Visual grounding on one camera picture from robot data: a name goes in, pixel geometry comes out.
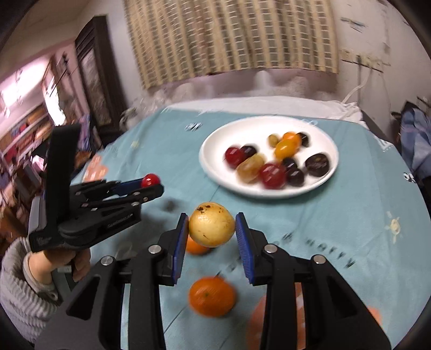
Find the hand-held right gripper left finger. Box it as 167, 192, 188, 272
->
65, 212, 190, 350

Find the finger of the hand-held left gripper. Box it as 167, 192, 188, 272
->
78, 184, 165, 219
70, 178, 146, 200

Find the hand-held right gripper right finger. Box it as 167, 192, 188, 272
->
235, 212, 393, 350

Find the yellow speckled pear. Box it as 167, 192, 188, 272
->
189, 202, 235, 249

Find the yellow oblong fruit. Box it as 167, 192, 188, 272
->
237, 154, 266, 184

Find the red round fruit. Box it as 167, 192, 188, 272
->
225, 147, 246, 169

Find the white oval plate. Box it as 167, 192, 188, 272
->
199, 115, 339, 198

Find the dark purple plum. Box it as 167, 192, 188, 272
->
305, 153, 330, 176

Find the person's left hand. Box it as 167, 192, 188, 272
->
28, 249, 92, 291

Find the small orange mandarin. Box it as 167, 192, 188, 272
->
185, 236, 213, 255

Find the large orange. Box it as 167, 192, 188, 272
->
247, 283, 307, 350

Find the teal printed tablecloth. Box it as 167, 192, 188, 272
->
34, 108, 431, 350

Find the dark wooden cabinet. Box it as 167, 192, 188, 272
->
74, 15, 127, 145

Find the white cloth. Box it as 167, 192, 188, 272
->
162, 95, 369, 130

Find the checkered beige curtain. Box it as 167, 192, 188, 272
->
123, 0, 339, 90

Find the blue crumpled clothing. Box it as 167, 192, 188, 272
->
399, 101, 431, 184

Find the white power strip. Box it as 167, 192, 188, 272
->
340, 49, 386, 71

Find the cluttered wall shelf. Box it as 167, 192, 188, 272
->
0, 101, 54, 159

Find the white power cable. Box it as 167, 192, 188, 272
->
342, 67, 371, 103

